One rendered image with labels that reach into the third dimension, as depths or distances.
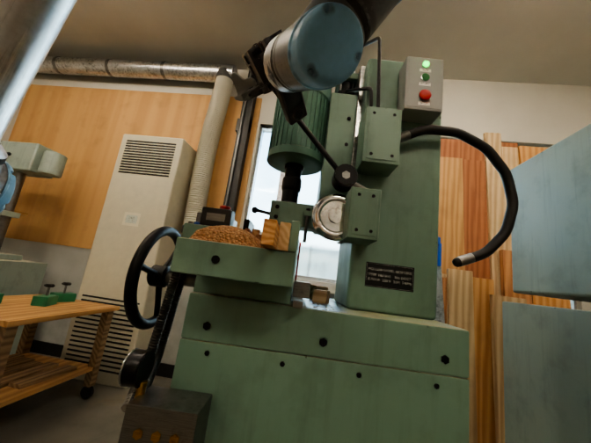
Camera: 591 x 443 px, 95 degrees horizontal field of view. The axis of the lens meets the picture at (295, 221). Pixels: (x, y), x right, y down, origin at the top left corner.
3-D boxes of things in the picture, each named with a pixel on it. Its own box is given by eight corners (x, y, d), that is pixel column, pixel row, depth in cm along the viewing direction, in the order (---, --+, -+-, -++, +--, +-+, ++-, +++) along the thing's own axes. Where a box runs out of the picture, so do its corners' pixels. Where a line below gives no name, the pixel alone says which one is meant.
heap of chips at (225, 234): (200, 243, 57) (203, 226, 57) (266, 252, 56) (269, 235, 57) (182, 237, 48) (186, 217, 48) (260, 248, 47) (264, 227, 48)
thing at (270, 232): (281, 264, 106) (283, 254, 107) (287, 265, 106) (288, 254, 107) (259, 243, 41) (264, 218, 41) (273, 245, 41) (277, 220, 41)
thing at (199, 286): (234, 285, 97) (236, 274, 98) (292, 294, 96) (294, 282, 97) (193, 291, 58) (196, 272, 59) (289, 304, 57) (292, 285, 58)
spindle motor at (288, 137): (269, 173, 94) (281, 94, 100) (319, 179, 93) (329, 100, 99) (263, 149, 76) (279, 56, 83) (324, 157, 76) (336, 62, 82)
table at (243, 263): (215, 271, 105) (219, 256, 106) (294, 281, 104) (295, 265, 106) (113, 264, 46) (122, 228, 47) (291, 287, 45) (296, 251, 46)
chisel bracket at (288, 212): (269, 231, 84) (273, 205, 86) (314, 237, 84) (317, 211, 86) (266, 227, 77) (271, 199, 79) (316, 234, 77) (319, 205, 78)
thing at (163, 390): (140, 431, 51) (149, 384, 52) (204, 440, 50) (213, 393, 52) (110, 461, 43) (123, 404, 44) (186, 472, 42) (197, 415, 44)
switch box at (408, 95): (395, 120, 76) (398, 71, 79) (431, 125, 76) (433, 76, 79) (404, 107, 70) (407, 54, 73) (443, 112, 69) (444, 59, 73)
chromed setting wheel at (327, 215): (308, 238, 69) (313, 192, 72) (356, 244, 69) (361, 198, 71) (309, 236, 66) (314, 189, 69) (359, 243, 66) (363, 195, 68)
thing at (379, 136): (354, 173, 73) (359, 123, 76) (388, 177, 72) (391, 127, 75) (361, 160, 64) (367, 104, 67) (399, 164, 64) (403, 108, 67)
